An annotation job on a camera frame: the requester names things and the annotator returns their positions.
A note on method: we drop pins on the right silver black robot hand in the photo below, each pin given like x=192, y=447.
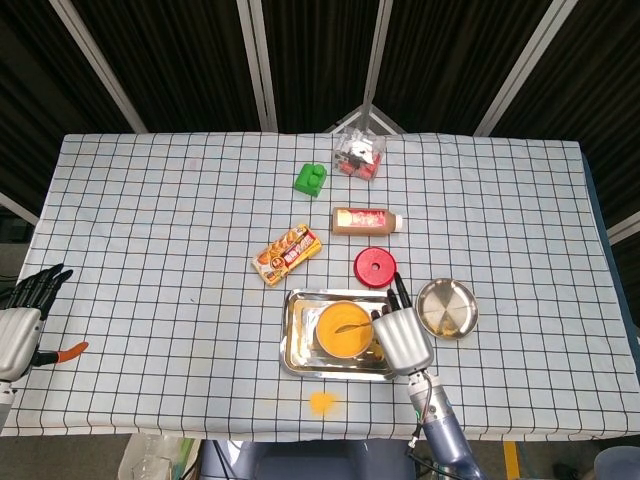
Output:
x=402, y=340

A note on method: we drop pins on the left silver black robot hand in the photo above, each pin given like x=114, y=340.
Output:
x=17, y=335

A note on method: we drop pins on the small metal spoon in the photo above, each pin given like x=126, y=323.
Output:
x=345, y=328

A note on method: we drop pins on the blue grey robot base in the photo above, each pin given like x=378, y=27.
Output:
x=300, y=462

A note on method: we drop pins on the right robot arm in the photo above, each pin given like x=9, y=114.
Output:
x=440, y=420

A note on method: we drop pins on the bowl of orange powder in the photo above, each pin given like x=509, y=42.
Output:
x=340, y=345

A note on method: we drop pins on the orange powder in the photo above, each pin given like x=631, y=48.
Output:
x=324, y=401

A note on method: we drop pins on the rectangular steel tray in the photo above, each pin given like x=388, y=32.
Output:
x=297, y=362

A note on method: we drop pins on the round steel plate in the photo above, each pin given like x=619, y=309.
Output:
x=445, y=307

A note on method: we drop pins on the red round disc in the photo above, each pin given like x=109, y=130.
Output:
x=367, y=274

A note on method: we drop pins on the brown drink bottle red label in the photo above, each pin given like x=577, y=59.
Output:
x=365, y=227

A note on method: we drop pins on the yellow curry box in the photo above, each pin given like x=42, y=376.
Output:
x=285, y=255

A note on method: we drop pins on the white checkered tablecloth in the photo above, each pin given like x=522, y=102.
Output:
x=150, y=250

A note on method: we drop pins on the green toy building block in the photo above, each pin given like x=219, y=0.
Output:
x=307, y=185

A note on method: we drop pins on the clear plastic bag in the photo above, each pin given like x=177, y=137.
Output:
x=150, y=460

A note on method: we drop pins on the clear plastic box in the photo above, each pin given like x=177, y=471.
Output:
x=357, y=155

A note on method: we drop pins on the triangular screen foot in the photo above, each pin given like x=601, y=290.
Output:
x=345, y=119

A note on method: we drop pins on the white screen frame post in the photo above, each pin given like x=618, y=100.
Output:
x=17, y=207
x=521, y=70
x=625, y=227
x=259, y=70
x=100, y=70
x=377, y=50

